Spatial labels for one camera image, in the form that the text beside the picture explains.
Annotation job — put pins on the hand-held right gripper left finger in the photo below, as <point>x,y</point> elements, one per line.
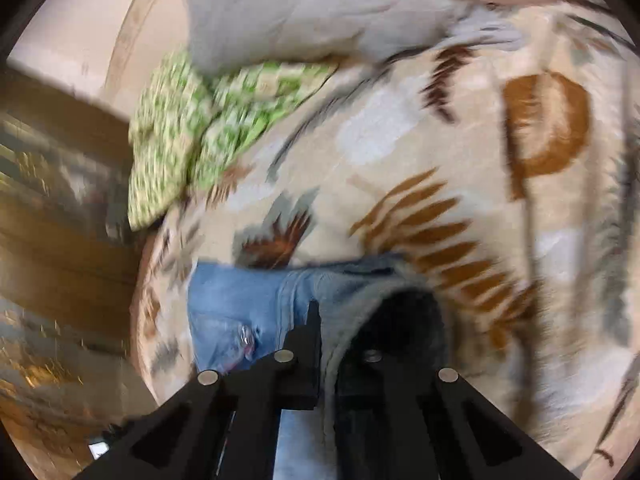
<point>311,330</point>

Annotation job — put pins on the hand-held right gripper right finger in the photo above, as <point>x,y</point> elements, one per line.
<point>450,410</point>

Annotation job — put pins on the blue denim pants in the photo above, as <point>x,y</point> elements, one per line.
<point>220,300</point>

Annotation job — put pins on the green checked quilt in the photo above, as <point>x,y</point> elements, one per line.
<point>170,140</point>

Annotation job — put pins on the leaf printed beige blanket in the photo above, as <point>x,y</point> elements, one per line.
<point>450,135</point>

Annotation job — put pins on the small white object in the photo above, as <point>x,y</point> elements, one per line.
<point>98,451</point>

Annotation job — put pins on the grey quilted pillow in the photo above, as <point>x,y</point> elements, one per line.
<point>310,5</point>

